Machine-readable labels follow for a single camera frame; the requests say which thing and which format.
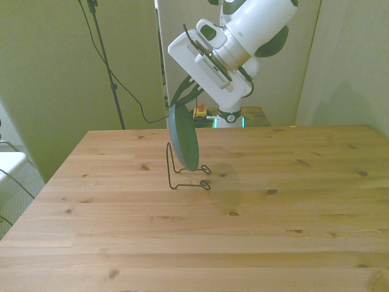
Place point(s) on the black tripod stand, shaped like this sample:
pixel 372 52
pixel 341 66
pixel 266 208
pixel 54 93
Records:
pixel 136 100

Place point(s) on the yellow emergency stop button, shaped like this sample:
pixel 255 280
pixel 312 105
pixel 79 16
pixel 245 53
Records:
pixel 200 113

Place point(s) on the black thin tripod pole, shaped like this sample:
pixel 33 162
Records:
pixel 106 61

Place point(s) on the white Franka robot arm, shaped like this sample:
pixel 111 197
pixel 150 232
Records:
pixel 261 24

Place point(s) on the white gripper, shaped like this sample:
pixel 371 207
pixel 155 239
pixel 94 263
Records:
pixel 182 50

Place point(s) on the beige partition panel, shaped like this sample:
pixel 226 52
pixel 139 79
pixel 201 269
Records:
pixel 291 76

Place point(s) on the green round plate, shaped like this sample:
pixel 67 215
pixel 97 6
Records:
pixel 183 140

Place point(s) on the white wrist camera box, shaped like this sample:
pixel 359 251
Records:
pixel 212 71

